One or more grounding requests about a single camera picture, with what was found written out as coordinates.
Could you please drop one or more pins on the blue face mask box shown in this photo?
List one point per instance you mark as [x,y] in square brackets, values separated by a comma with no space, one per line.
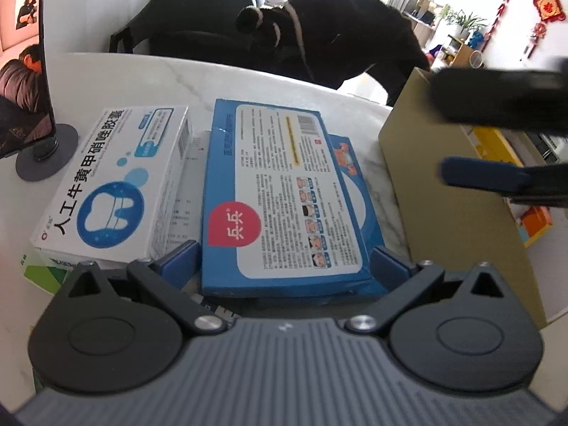
[359,195]
[275,195]

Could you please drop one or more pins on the long white box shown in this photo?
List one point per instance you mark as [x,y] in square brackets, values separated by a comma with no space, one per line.
[193,186]

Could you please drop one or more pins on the round grey phone stand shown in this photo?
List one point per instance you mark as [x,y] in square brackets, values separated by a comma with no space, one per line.
[46,155]

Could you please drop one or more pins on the red knot ornament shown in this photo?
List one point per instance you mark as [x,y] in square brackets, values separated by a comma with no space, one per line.
[549,6]

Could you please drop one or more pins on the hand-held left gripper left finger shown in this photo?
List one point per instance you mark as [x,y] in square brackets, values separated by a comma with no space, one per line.
[177,262]

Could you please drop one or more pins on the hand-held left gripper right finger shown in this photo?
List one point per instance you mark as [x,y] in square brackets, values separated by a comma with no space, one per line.
[390,268]

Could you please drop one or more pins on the potted plant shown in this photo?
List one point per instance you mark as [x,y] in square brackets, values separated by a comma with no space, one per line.
[463,20]

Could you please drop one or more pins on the blue plush toy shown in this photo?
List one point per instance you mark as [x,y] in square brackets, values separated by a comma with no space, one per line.
[477,39]

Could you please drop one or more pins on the black plush toy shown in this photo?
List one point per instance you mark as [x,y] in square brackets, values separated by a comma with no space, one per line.
[346,35]

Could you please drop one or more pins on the tan cardboard box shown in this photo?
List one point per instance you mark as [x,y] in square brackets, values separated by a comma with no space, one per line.
[443,213]

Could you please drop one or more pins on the white medicine box blue print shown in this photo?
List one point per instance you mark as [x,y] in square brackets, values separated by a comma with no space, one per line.
[115,186]

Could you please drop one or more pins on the wooden shelf unit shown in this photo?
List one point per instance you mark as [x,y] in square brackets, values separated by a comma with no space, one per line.
[457,53]

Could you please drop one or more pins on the green and white medicine box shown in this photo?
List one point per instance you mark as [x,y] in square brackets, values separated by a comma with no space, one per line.
[44,273]

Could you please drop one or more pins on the small round fan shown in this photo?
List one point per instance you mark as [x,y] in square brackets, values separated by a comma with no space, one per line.
[475,58]

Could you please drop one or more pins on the smartphone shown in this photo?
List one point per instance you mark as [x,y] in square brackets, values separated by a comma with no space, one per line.
[22,53]

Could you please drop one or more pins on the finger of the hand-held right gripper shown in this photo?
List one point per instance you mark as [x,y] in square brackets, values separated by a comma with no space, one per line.
[479,173]
[497,97]

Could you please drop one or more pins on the white marble desktop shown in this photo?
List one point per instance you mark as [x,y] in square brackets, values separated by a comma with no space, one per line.
[133,80]

